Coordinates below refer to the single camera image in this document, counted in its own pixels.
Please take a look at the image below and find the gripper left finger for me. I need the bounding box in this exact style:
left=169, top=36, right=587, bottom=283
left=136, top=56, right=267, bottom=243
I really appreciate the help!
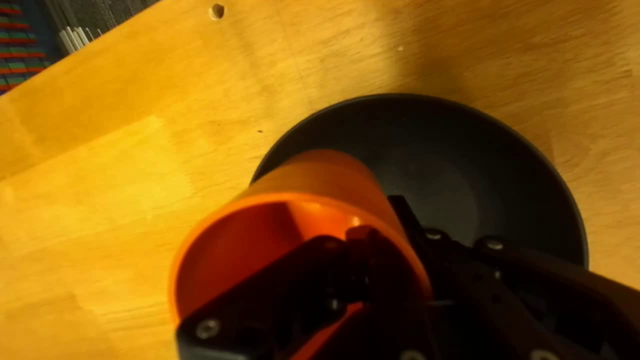
left=175, top=225, right=437, bottom=360

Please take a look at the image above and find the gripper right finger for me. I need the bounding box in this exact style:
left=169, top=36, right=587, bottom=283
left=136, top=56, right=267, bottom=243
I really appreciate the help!
left=387, top=195, right=640, bottom=360

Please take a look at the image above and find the black bowl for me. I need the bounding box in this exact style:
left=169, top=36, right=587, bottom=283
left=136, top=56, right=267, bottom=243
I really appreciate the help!
left=250, top=93, right=590, bottom=275

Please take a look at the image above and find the striped multicolour rug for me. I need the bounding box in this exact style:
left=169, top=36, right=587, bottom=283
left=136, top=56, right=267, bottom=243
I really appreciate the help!
left=0, top=0, right=52, bottom=96

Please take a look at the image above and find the orange plastic cup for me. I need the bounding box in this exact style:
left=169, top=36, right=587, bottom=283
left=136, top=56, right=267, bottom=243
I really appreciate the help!
left=167, top=149, right=434, bottom=360

